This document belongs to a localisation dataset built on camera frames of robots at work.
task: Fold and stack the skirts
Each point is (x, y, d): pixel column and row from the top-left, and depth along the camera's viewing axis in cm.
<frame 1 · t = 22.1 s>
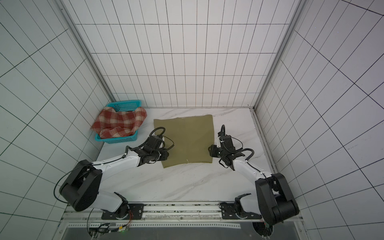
left hand: (165, 158, 88), fingers closed
right hand: (210, 147, 90), fingers open
olive green skirt: (192, 137, 103), on the table
teal plastic basket: (121, 106, 115), point 7 cm above the table
red plaid skirt: (110, 123, 105), point 5 cm above the table

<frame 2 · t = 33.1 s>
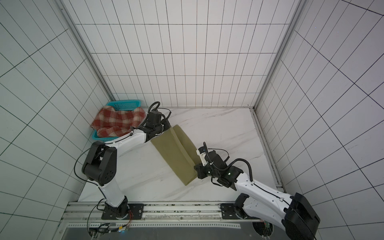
left hand: (169, 125, 94), fingers closed
right hand: (194, 166, 79), fingers closed
olive green skirt: (178, 151, 87), point 9 cm above the table
the other named things where they were.

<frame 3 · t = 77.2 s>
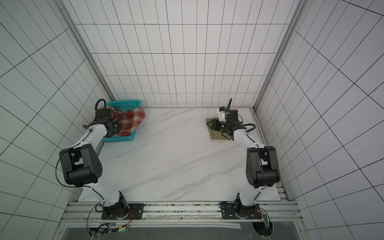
left hand: (117, 131, 92), fingers closed
right hand: (209, 122, 92), fingers open
olive green skirt: (215, 134, 83), point 19 cm above the table
the other named things where they were.

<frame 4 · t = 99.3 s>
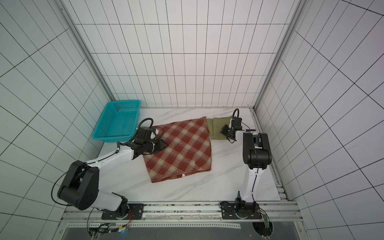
left hand: (166, 149, 87), fingers open
right hand: (224, 128, 105), fingers closed
red plaid skirt: (189, 151, 96), on the table
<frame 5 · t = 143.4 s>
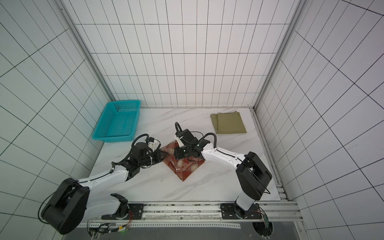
left hand: (167, 157, 84), fingers closed
right hand: (173, 153, 83), fingers closed
olive green skirt: (230, 122, 110), point 3 cm above the table
red plaid skirt: (185, 167, 87), point 3 cm above the table
